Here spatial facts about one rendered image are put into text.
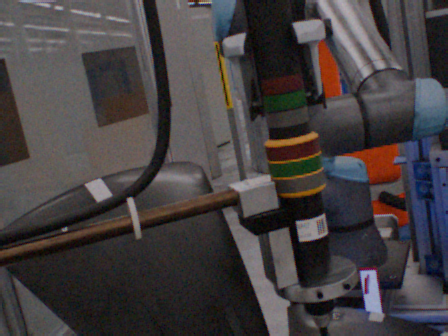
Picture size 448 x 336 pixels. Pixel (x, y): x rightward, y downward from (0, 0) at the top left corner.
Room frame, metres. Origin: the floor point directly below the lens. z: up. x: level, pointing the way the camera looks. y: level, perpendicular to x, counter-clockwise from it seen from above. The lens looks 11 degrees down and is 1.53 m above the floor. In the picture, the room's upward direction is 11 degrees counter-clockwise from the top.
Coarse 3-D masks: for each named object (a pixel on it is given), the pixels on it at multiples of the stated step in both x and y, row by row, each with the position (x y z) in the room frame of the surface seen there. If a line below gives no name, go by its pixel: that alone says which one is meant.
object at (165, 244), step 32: (64, 192) 0.55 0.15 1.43; (160, 192) 0.56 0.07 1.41; (192, 192) 0.57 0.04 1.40; (192, 224) 0.53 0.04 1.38; (224, 224) 0.54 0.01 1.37; (64, 256) 0.50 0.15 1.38; (96, 256) 0.50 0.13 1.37; (128, 256) 0.50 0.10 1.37; (160, 256) 0.50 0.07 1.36; (192, 256) 0.50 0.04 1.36; (224, 256) 0.50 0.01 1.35; (32, 288) 0.47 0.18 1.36; (64, 288) 0.48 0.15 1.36; (96, 288) 0.48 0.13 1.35; (128, 288) 0.48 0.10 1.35; (160, 288) 0.48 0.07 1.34; (192, 288) 0.48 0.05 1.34; (224, 288) 0.48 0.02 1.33; (64, 320) 0.46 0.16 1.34; (96, 320) 0.46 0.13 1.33; (128, 320) 0.46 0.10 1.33; (160, 320) 0.46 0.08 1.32; (192, 320) 0.46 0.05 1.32; (224, 320) 0.45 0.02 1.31; (256, 320) 0.45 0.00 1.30
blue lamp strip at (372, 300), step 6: (372, 276) 0.78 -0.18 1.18; (372, 282) 0.78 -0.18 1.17; (372, 288) 0.78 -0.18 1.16; (366, 294) 0.78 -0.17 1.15; (372, 294) 0.78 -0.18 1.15; (378, 294) 0.78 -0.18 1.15; (366, 300) 0.78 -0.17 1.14; (372, 300) 0.78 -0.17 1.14; (378, 300) 0.78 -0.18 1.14; (366, 306) 0.78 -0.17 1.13; (372, 306) 0.78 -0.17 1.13; (378, 306) 0.78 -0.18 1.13; (378, 312) 0.78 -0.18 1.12
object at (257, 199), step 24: (240, 192) 0.43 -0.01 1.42; (264, 192) 0.43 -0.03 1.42; (240, 216) 0.45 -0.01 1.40; (264, 216) 0.43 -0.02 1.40; (288, 216) 0.43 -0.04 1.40; (264, 240) 0.44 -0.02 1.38; (288, 240) 0.44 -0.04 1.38; (264, 264) 0.46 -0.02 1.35; (288, 264) 0.43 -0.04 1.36; (336, 264) 0.46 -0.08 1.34; (288, 288) 0.43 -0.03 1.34; (312, 288) 0.42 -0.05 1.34; (336, 288) 0.42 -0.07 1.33
